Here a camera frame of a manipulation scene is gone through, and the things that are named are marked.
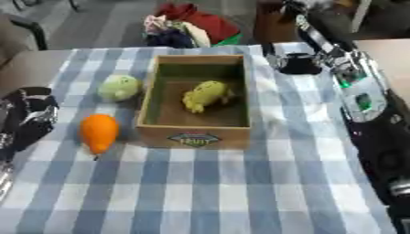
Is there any tan cardboard box green inside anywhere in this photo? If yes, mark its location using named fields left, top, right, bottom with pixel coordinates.
left=133, top=54, right=254, bottom=150

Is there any yellow-green soft toy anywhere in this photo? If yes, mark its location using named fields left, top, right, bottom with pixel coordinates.
left=180, top=80, right=237, bottom=114

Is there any pile of colourful clothes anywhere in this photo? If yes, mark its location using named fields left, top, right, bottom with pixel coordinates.
left=141, top=2, right=243, bottom=49

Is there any pale green round soft toy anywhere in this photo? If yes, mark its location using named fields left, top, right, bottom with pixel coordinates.
left=96, top=73, right=145, bottom=103

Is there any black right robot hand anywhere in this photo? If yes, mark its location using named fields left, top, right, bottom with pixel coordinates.
left=261, top=13, right=358, bottom=76

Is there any dark brown cabinet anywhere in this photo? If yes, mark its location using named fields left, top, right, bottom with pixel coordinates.
left=251, top=0, right=301, bottom=44

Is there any orange toy fruit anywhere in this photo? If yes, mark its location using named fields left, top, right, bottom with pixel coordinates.
left=77, top=112, right=122, bottom=161

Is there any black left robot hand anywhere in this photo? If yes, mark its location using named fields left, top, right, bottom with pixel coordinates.
left=0, top=86, right=61, bottom=163

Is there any green bag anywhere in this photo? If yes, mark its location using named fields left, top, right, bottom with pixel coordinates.
left=211, top=32, right=245, bottom=48

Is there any grey chair with black frame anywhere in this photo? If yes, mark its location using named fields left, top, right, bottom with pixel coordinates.
left=0, top=13, right=50, bottom=69

